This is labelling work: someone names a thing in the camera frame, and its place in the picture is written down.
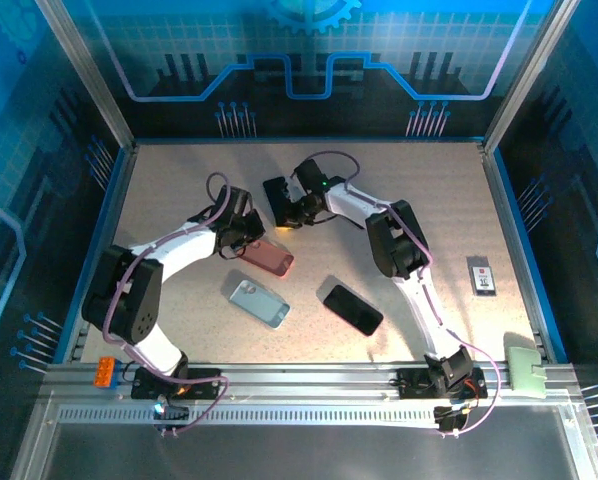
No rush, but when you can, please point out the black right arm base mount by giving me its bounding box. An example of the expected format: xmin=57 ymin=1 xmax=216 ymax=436
xmin=397 ymin=367 xmax=489 ymax=400

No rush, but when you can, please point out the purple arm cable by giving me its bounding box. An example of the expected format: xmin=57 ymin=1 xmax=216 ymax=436
xmin=289 ymin=152 xmax=503 ymax=439
xmin=101 ymin=172 xmax=230 ymax=437

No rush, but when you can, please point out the black cable connector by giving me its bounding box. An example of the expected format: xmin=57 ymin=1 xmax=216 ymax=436
xmin=151 ymin=399 xmax=190 ymax=426
xmin=432 ymin=405 xmax=473 ymax=436

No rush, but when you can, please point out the dark metal front plate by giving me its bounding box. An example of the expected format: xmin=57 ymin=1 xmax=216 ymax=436
xmin=13 ymin=399 xmax=598 ymax=480

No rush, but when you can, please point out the black phone with white edge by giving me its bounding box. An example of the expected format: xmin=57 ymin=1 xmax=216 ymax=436
xmin=262 ymin=175 xmax=300 ymax=230

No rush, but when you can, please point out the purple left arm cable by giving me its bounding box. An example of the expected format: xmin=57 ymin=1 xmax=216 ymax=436
xmin=101 ymin=172 xmax=230 ymax=437

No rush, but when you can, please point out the aluminium mounting rail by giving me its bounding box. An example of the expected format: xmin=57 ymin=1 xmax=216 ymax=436
xmin=42 ymin=362 xmax=590 ymax=401

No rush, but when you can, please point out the orange connector block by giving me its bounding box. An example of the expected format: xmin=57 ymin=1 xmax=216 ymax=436
xmin=93 ymin=356 xmax=118 ymax=389

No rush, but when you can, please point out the black card package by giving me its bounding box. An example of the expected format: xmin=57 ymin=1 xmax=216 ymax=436
xmin=466 ymin=255 xmax=498 ymax=298

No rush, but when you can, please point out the aluminium frame post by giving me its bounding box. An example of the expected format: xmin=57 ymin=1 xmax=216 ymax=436
xmin=32 ymin=0 xmax=139 ymax=151
xmin=481 ymin=0 xmax=580 ymax=154

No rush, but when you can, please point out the pale green plastic bracket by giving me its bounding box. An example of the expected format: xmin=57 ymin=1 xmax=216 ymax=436
xmin=507 ymin=345 xmax=550 ymax=399

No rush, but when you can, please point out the black phone with red edge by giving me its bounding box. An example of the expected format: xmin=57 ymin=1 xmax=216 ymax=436
xmin=322 ymin=283 xmax=384 ymax=337

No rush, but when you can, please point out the aluminium table side rail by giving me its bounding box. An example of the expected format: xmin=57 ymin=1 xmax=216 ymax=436
xmin=478 ymin=141 xmax=570 ymax=364
xmin=53 ymin=142 xmax=141 ymax=364

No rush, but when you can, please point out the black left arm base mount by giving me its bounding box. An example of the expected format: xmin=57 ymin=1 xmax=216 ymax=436
xmin=131 ymin=367 xmax=224 ymax=400

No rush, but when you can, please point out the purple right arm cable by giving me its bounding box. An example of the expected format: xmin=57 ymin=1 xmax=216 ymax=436
xmin=289 ymin=152 xmax=503 ymax=439

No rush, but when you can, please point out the slotted grey cable duct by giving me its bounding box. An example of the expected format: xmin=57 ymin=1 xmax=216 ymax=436
xmin=58 ymin=405 xmax=443 ymax=426

